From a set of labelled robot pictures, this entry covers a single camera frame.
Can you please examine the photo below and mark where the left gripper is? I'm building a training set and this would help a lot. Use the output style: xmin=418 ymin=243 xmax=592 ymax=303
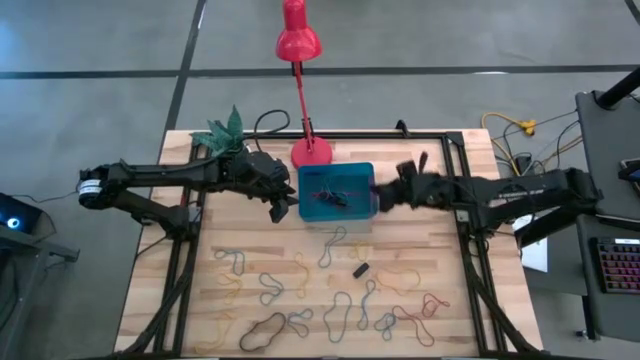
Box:
xmin=232 ymin=148 xmax=300 ymax=225

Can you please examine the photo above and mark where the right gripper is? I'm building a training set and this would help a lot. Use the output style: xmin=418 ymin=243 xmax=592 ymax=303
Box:
xmin=371 ymin=169 xmax=454 ymax=213

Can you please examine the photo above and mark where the teal plastic bin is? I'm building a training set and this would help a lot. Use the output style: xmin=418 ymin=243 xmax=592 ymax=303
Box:
xmin=297 ymin=161 xmax=380 ymax=223

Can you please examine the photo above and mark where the blue rubber band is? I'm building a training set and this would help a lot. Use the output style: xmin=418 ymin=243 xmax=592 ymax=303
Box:
xmin=319 ymin=173 xmax=352 ymax=196
xmin=322 ymin=290 xmax=354 ymax=345
xmin=285 ymin=307 xmax=316 ymax=339
xmin=213 ymin=248 xmax=247 ymax=278
xmin=257 ymin=271 xmax=286 ymax=307
xmin=356 ymin=278 xmax=378 ymax=332
xmin=372 ymin=311 xmax=399 ymax=343
xmin=317 ymin=225 xmax=349 ymax=270

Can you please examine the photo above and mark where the dark red rubber band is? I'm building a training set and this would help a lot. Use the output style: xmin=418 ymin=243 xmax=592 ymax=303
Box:
xmin=391 ymin=305 xmax=437 ymax=349

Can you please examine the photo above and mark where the snake plant in white pot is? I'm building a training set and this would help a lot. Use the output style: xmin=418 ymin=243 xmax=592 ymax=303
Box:
xmin=190 ymin=104 xmax=247 ymax=159

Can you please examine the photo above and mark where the black power adapter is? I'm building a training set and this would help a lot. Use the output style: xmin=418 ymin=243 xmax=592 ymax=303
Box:
xmin=513 ymin=153 xmax=540 ymax=176

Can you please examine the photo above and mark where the white paper sheet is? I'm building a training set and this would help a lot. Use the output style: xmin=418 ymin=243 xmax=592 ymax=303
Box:
xmin=510 ymin=213 xmax=550 ymax=274

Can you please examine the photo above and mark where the black metal bar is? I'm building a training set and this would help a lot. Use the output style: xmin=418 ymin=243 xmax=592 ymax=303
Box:
xmin=518 ymin=207 xmax=579 ymax=250

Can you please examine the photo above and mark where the red desk lamp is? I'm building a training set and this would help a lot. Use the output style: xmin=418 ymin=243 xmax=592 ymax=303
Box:
xmin=275 ymin=0 xmax=335 ymax=170

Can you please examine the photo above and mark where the dark grey desk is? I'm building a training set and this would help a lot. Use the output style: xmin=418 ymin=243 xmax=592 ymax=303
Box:
xmin=573 ymin=89 xmax=640 ymax=220
xmin=575 ymin=213 xmax=640 ymax=342

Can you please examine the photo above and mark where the backlit keyboard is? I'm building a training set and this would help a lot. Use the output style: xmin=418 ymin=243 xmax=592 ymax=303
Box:
xmin=593 ymin=236 xmax=640 ymax=295

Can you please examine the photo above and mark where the black monitor pole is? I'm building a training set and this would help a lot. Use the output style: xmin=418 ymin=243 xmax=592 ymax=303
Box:
xmin=596 ymin=66 xmax=640 ymax=110

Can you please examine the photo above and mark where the grey metal stand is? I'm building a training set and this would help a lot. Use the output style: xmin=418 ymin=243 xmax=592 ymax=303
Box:
xmin=0 ymin=232 xmax=81 ymax=360

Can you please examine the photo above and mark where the black box with blue light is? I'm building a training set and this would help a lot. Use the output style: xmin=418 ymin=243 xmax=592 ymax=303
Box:
xmin=0 ymin=192 xmax=44 ymax=234

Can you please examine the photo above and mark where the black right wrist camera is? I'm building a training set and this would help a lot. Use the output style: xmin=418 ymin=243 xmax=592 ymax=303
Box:
xmin=396 ymin=151 xmax=430 ymax=177

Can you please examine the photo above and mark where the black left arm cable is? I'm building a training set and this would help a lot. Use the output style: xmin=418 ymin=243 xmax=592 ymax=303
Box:
xmin=252 ymin=108 xmax=292 ymax=152

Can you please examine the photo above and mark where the dark right arm cable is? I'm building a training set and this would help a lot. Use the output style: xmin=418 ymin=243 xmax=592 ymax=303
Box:
xmin=479 ymin=233 xmax=525 ymax=263

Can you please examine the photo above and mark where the yellow cable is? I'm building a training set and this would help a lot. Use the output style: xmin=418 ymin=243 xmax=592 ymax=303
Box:
xmin=480 ymin=111 xmax=539 ymax=177

